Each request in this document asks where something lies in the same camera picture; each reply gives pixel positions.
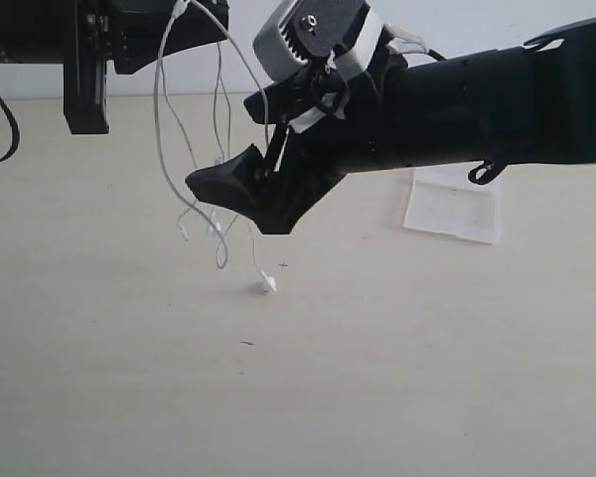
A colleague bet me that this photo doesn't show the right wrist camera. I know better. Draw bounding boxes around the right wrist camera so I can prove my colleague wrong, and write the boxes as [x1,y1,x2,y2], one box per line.
[252,1,384,82]

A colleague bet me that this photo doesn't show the clear plastic storage case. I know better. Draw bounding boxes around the clear plastic storage case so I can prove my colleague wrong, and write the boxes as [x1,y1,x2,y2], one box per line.
[402,165,502,244]

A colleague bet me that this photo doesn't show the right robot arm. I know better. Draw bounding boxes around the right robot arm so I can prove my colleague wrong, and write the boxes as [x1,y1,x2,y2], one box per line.
[186,18,596,235]

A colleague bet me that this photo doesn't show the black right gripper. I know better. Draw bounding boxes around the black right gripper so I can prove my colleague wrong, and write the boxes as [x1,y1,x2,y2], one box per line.
[185,55,407,234]

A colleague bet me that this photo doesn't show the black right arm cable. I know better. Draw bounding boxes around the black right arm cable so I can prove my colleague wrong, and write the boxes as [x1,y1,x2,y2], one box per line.
[466,158,508,185]

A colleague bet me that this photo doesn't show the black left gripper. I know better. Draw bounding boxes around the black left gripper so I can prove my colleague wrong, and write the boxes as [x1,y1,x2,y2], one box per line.
[0,1,228,134]

